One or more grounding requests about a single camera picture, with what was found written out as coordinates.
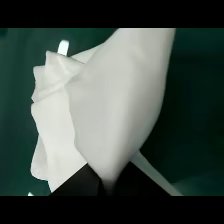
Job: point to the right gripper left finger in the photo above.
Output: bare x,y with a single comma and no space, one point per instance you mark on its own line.
80,183

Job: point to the white garment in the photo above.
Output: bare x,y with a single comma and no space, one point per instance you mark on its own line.
116,100

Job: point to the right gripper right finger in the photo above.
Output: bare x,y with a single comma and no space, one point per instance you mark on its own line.
140,181

